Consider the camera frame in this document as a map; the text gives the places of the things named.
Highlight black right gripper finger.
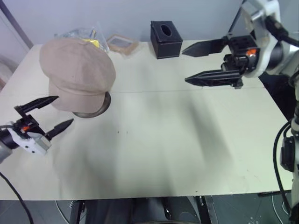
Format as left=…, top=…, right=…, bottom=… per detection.
left=185, top=69, right=244, bottom=91
left=182, top=37, right=231, bottom=58

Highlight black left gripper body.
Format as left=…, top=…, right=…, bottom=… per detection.
left=13, top=115, right=47, bottom=141

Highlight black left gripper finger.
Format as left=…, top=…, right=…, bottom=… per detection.
left=45, top=118, right=75, bottom=141
left=14, top=95, right=59, bottom=118

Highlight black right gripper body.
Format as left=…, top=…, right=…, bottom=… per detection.
left=221, top=34, right=261, bottom=78

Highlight dark round hat stand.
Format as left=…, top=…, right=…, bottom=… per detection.
left=73, top=91, right=112, bottom=119

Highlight beige newsboy cap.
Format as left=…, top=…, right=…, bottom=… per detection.
left=39, top=38, right=117, bottom=113

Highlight black tissue box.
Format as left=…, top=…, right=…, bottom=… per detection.
left=150, top=20, right=184, bottom=59

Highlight black bulky object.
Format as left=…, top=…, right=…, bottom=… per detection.
left=258, top=71, right=298, bottom=122

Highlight clear plastic bag, yellow contents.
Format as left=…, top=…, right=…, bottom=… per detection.
left=54, top=26, right=111, bottom=53

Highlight dark rounded shape under table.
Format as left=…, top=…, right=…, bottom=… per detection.
left=85, top=197, right=199, bottom=224

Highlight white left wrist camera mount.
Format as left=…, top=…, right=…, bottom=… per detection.
left=11, top=132, right=52, bottom=156

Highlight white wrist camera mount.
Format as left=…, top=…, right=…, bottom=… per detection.
left=11, top=132, right=52, bottom=156
left=240, top=0, right=281, bottom=79

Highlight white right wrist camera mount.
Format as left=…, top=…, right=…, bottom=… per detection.
left=240, top=0, right=281, bottom=79

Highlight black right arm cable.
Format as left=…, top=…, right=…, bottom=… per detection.
left=265, top=15, right=299, bottom=217

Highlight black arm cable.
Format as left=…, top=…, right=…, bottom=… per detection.
left=0, top=124, right=34, bottom=224
left=265, top=15, right=299, bottom=217

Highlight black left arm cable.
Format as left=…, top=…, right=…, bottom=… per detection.
left=0, top=124, right=34, bottom=224

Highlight wooden picture frame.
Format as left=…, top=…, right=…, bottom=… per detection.
left=106, top=33, right=139, bottom=56

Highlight black table frame leg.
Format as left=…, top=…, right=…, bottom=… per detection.
left=195, top=196, right=214, bottom=224
left=69, top=199, right=85, bottom=224

